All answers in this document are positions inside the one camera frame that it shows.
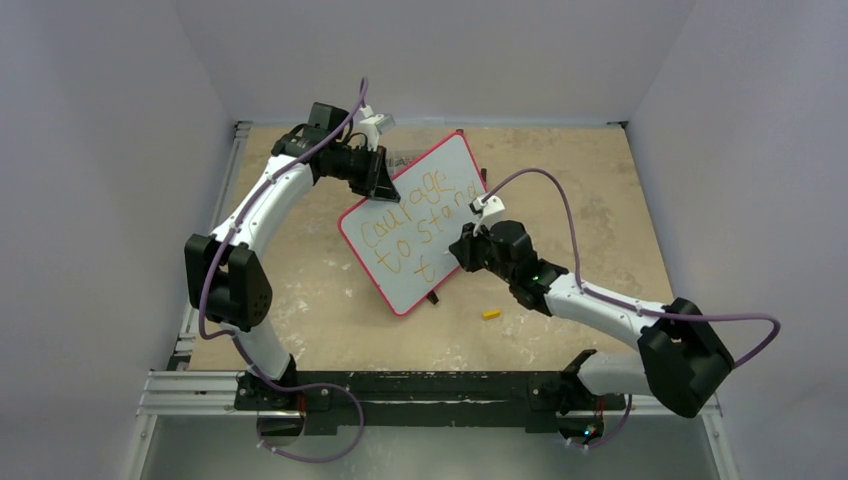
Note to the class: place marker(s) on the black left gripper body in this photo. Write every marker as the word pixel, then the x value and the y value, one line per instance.
pixel 360 169

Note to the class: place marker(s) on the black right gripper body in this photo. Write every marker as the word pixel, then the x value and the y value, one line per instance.
pixel 468 249

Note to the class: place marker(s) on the red framed whiteboard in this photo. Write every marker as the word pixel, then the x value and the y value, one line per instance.
pixel 403 246

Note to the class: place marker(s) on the yellow marker cap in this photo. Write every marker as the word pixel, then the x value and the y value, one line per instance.
pixel 490 315

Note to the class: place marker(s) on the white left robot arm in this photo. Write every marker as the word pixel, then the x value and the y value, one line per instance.
pixel 227 284

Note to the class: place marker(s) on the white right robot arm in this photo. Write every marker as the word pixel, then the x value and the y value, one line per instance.
pixel 677 356

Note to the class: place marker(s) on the clear plastic holder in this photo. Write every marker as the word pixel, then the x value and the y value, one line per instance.
pixel 397 160

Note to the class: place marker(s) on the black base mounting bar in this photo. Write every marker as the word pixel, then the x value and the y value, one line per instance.
pixel 534 401

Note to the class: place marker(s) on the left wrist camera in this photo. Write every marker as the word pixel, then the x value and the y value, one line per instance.
pixel 372 125

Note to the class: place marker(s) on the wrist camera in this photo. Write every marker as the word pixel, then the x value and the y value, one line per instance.
pixel 372 125
pixel 487 210

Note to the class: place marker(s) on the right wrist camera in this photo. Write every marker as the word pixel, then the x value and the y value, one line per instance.
pixel 487 210

